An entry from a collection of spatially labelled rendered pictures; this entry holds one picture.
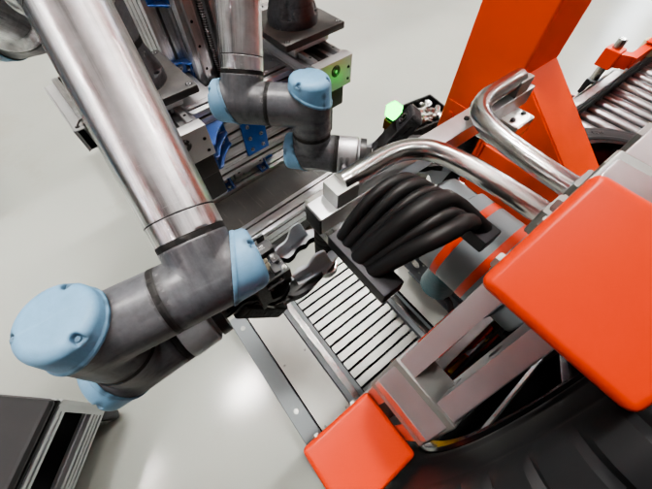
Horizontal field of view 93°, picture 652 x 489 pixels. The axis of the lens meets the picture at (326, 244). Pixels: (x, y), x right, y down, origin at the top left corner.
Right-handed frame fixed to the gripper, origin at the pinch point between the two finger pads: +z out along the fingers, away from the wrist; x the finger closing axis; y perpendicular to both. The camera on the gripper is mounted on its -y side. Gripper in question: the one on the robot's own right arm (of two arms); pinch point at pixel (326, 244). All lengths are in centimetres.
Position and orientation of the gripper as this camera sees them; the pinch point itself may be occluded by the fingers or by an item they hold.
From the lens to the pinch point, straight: 50.7
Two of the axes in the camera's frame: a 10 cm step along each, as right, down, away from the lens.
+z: 7.9, -5.2, 3.2
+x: -6.2, -6.7, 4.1
